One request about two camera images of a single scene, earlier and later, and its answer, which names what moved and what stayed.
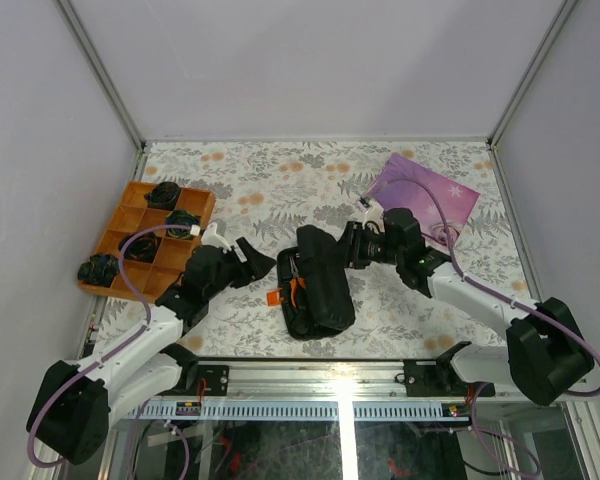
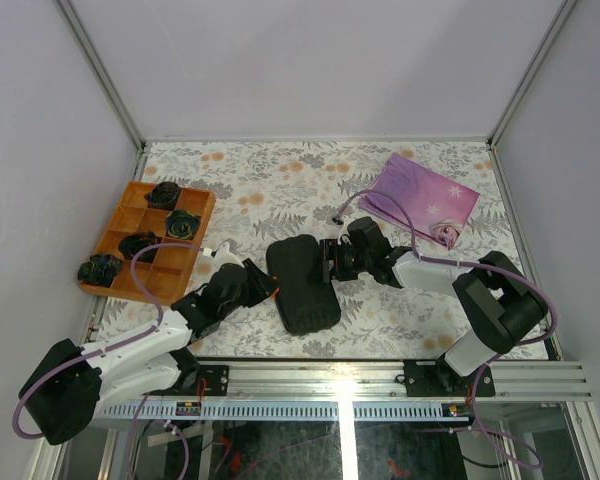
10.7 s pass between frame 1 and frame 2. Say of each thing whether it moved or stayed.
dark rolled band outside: stayed
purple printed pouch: stayed
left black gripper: moved
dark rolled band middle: stayed
